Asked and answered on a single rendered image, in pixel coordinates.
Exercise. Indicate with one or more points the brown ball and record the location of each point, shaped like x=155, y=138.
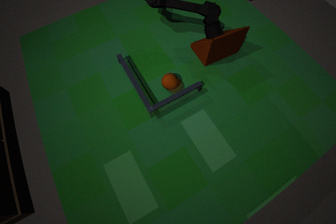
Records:
x=167, y=79

